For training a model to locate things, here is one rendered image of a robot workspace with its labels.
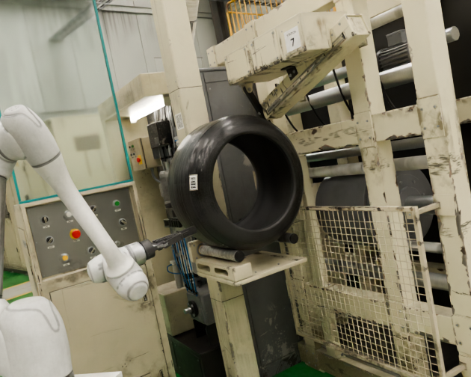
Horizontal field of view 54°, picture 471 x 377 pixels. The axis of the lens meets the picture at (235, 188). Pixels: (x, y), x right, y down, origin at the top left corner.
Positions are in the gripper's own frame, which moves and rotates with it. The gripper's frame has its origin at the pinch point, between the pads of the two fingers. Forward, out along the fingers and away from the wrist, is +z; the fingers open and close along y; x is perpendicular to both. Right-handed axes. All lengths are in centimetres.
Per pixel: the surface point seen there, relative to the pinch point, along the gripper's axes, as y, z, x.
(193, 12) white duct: 59, 68, -101
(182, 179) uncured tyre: -2.3, 3.8, -21.1
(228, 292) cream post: 26, 20, 41
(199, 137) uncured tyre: -5.6, 15.4, -34.8
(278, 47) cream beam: -20, 55, -60
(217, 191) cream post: 25.8, 31.7, -7.5
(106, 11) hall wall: 1012, 385, -409
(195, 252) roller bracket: 23.5, 9.7, 15.0
